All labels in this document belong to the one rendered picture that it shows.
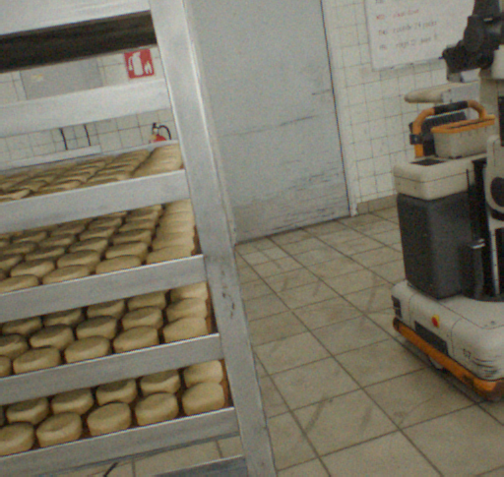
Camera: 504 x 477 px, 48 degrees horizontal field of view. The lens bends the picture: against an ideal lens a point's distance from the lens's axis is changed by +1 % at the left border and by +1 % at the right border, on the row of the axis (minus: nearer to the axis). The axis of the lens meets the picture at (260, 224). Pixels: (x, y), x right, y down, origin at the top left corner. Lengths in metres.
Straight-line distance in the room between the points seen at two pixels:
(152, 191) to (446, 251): 1.78
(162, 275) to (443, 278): 1.78
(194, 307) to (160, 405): 0.12
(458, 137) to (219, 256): 1.78
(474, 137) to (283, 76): 2.46
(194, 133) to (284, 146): 4.00
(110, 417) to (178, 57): 0.42
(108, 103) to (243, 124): 3.87
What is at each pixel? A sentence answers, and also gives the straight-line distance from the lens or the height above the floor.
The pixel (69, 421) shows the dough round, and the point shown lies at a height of 0.88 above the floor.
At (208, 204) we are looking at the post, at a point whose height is 1.12.
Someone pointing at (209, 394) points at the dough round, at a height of 0.88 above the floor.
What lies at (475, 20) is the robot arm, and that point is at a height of 1.28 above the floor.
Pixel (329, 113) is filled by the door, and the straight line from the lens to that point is 4.64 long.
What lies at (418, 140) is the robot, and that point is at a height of 0.89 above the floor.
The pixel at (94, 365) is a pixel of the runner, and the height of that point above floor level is 0.97.
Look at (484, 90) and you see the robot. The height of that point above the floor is 1.06.
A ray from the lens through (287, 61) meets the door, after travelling 4.53.
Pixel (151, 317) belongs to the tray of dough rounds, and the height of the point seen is 0.97.
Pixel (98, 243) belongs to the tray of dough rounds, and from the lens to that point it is 0.77.
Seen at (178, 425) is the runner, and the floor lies 0.88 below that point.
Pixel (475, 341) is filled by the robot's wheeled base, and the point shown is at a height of 0.26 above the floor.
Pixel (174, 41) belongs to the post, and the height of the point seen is 1.27.
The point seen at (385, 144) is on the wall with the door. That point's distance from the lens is 4.83.
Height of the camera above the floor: 1.23
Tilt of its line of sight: 14 degrees down
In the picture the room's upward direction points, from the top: 10 degrees counter-clockwise
